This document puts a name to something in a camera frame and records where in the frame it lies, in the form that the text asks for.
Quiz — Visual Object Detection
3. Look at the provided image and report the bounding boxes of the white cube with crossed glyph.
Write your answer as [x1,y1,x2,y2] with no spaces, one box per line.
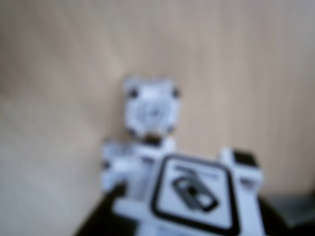
[122,75,183,141]

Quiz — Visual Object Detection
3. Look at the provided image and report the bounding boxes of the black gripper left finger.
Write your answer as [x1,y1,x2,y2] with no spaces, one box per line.
[72,183,145,236]

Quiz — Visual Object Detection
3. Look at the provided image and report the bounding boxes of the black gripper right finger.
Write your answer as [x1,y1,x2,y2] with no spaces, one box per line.
[257,193,315,236]

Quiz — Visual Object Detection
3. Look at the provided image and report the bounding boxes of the white cube with lightning glyph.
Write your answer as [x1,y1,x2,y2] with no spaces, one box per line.
[100,137,264,236]

